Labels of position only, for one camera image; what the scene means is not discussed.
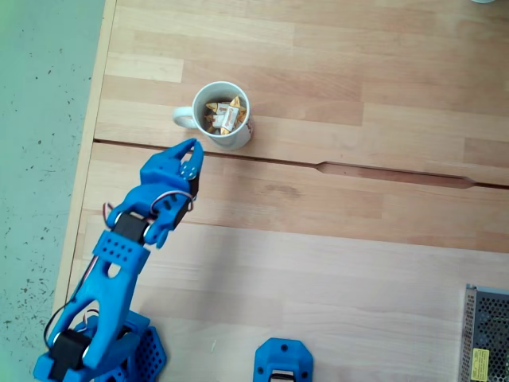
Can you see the blue post base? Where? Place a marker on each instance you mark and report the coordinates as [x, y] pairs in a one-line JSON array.
[[284, 354]]

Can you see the metal mesh power supply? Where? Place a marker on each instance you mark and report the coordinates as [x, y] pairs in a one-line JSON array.
[[487, 334]]

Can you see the white printed mug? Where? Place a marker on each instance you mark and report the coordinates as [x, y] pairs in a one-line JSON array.
[[238, 139]]

